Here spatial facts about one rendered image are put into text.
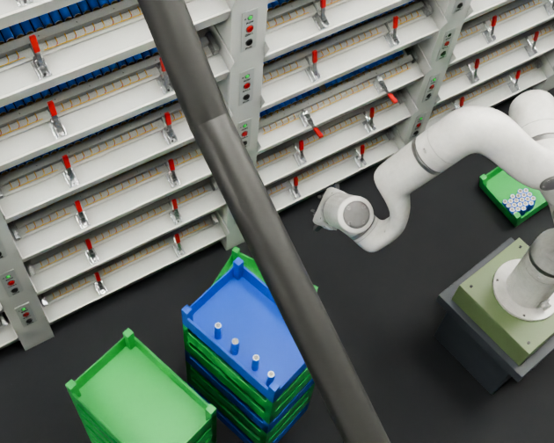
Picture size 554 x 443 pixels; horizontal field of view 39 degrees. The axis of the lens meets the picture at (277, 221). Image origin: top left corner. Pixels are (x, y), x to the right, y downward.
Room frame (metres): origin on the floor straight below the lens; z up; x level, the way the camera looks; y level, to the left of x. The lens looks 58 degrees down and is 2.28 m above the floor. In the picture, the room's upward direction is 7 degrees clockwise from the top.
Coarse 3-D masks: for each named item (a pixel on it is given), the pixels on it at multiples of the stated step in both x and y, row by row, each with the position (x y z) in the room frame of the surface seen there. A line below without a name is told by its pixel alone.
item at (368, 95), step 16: (416, 48) 1.77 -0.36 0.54; (384, 64) 1.72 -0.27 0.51; (416, 64) 1.75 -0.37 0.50; (384, 80) 1.67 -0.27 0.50; (400, 80) 1.69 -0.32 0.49; (416, 80) 1.71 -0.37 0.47; (352, 96) 1.59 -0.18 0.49; (368, 96) 1.61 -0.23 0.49; (384, 96) 1.65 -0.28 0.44; (320, 112) 1.52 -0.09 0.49; (336, 112) 1.53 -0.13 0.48; (272, 128) 1.43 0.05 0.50; (288, 128) 1.44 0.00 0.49; (304, 128) 1.46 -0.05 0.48; (272, 144) 1.39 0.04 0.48
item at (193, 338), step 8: (184, 328) 0.80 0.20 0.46; (184, 336) 0.80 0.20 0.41; (192, 336) 0.78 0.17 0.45; (192, 344) 0.78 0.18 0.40; (200, 344) 0.76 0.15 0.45; (208, 352) 0.75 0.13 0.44; (216, 360) 0.73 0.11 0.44; (224, 368) 0.72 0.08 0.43; (232, 368) 0.73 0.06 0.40; (232, 376) 0.70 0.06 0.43; (240, 376) 0.69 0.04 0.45; (304, 376) 0.73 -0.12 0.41; (240, 384) 0.69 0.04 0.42; (248, 384) 0.68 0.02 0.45; (296, 384) 0.70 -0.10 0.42; (248, 392) 0.67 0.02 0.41; (256, 392) 0.66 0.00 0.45; (288, 392) 0.68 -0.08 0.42; (256, 400) 0.66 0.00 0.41; (264, 400) 0.64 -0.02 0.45; (280, 400) 0.65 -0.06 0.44; (264, 408) 0.64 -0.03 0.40; (272, 408) 0.63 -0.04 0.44
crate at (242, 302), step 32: (224, 288) 0.91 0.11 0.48; (256, 288) 0.92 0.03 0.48; (192, 320) 0.80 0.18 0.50; (224, 320) 0.82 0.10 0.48; (256, 320) 0.83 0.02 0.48; (224, 352) 0.72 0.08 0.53; (256, 352) 0.75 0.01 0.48; (288, 352) 0.76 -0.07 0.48; (256, 384) 0.66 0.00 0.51; (288, 384) 0.67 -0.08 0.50
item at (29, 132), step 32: (128, 64) 1.23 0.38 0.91; (160, 64) 1.26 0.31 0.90; (224, 64) 1.30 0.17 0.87; (32, 96) 1.10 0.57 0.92; (64, 96) 1.11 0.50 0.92; (96, 96) 1.15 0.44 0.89; (128, 96) 1.17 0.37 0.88; (160, 96) 1.19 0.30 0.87; (0, 128) 1.02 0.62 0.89; (32, 128) 1.04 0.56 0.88; (64, 128) 1.05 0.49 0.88; (96, 128) 1.09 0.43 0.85; (0, 160) 0.95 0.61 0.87
